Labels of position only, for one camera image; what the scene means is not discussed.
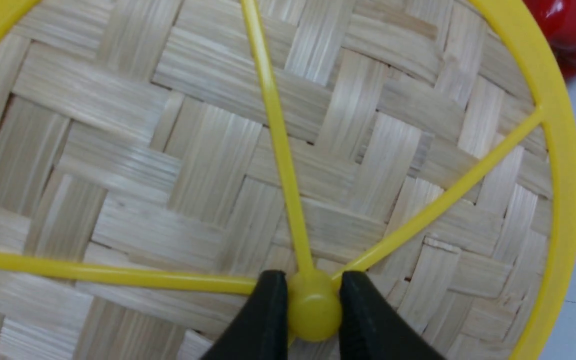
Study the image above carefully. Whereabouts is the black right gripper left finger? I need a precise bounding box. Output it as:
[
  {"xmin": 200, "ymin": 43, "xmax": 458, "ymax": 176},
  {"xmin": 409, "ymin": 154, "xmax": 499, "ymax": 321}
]
[{"xmin": 202, "ymin": 270, "xmax": 288, "ymax": 360}]

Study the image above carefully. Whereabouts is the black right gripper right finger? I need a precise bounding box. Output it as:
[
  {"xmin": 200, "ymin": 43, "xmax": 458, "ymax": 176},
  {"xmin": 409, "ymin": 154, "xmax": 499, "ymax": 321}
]
[{"xmin": 338, "ymin": 271, "xmax": 444, "ymax": 360}]

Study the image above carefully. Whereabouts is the woven bamboo steamer lid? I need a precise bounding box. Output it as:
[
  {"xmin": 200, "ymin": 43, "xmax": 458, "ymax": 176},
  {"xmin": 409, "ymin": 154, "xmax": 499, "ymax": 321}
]
[{"xmin": 0, "ymin": 0, "xmax": 576, "ymax": 360}]

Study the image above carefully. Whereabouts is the red bell pepper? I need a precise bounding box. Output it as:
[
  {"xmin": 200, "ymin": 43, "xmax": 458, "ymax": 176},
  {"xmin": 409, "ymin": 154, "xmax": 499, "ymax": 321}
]
[{"xmin": 524, "ymin": 0, "xmax": 576, "ymax": 82}]

